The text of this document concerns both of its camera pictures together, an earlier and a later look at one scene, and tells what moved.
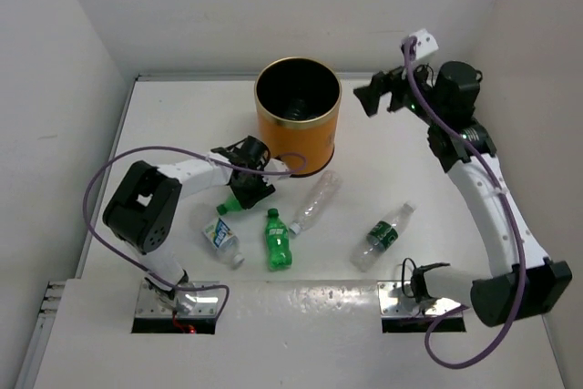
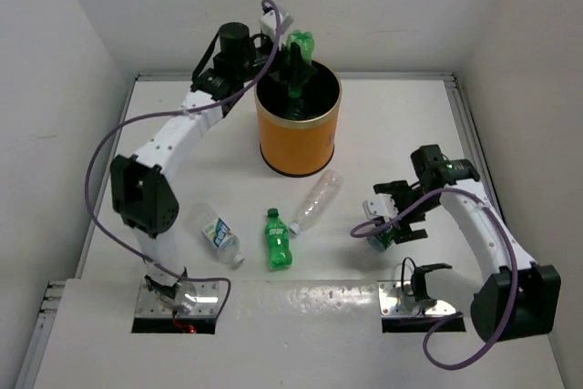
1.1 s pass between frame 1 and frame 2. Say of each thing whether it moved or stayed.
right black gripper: moved
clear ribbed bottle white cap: stayed
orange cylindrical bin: stayed
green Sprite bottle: stayed
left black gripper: moved
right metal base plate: stayed
